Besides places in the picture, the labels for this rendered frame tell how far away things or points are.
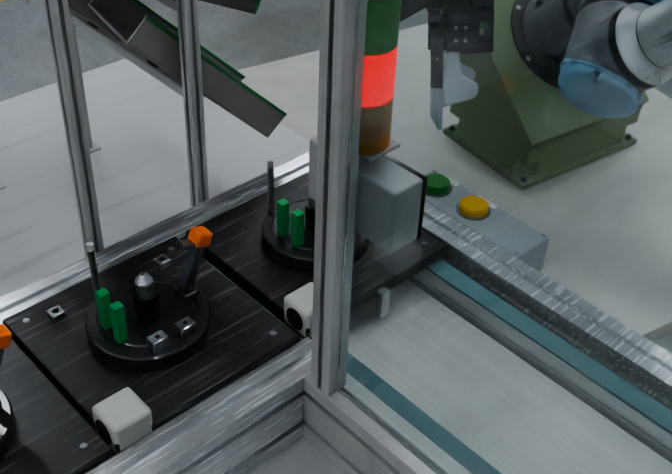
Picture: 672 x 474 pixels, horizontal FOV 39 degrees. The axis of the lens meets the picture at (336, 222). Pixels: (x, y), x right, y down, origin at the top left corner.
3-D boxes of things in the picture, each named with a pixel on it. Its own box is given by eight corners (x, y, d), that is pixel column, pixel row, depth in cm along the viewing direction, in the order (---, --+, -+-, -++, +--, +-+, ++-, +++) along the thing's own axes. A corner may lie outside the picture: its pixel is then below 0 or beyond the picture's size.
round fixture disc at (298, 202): (320, 192, 131) (320, 180, 129) (392, 241, 123) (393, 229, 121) (239, 233, 123) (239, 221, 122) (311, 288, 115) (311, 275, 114)
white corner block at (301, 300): (310, 304, 116) (311, 279, 113) (336, 324, 113) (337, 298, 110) (281, 321, 113) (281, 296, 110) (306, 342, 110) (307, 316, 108)
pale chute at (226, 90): (226, 98, 146) (244, 75, 146) (268, 138, 138) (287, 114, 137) (86, 4, 126) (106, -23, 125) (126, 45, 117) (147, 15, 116)
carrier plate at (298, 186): (322, 175, 137) (322, 163, 136) (446, 256, 124) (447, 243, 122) (185, 242, 124) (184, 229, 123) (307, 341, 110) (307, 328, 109)
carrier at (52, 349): (176, 247, 123) (169, 167, 116) (297, 347, 110) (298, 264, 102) (3, 332, 110) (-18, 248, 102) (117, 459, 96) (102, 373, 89)
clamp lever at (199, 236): (186, 282, 111) (203, 225, 108) (197, 291, 110) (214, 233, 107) (162, 286, 108) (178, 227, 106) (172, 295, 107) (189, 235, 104)
